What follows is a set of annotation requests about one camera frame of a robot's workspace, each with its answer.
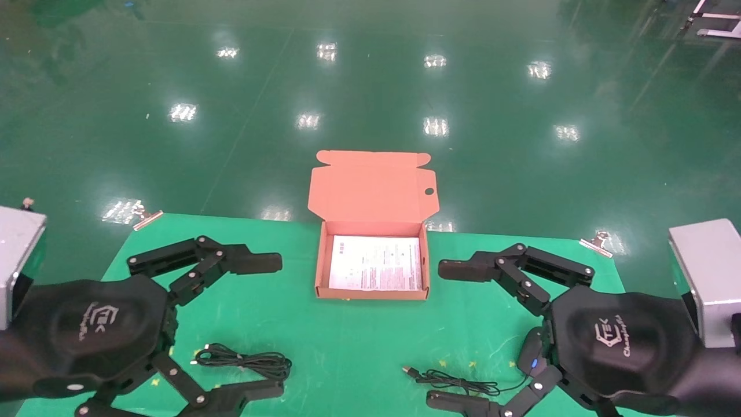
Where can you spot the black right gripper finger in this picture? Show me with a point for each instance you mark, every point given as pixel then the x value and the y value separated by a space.
pixel 463 405
pixel 469 269

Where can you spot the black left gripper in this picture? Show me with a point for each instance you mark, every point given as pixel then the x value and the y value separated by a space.
pixel 87 330

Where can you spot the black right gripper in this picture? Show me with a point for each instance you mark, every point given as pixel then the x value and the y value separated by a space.
pixel 625 347

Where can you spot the open brown cardboard box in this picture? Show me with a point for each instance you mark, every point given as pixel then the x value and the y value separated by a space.
pixel 370 191

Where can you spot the white printed instruction sheet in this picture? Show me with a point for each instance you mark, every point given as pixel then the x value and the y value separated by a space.
pixel 375 263

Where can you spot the silver binder clip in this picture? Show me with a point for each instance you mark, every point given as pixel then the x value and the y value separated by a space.
pixel 147 220
pixel 596 245

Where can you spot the green table cloth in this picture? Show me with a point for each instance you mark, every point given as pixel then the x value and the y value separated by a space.
pixel 347 347

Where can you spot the white metal frame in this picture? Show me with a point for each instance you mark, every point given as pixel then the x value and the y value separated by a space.
pixel 718 33

